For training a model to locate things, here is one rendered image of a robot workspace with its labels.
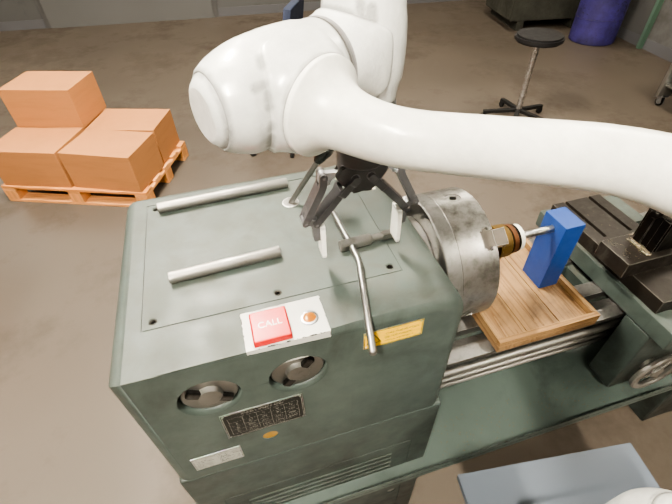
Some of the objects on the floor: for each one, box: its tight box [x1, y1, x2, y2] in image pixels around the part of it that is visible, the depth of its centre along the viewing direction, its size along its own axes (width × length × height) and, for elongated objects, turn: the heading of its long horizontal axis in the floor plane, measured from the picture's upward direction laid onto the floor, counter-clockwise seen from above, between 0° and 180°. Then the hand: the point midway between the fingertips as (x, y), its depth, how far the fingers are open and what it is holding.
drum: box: [568, 0, 631, 46], centre depth 510 cm, size 55×55×83 cm
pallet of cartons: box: [0, 71, 189, 207], centre depth 306 cm, size 121×92×68 cm
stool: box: [481, 27, 565, 119], centre depth 360 cm, size 61×58×73 cm
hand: (359, 239), depth 74 cm, fingers open, 13 cm apart
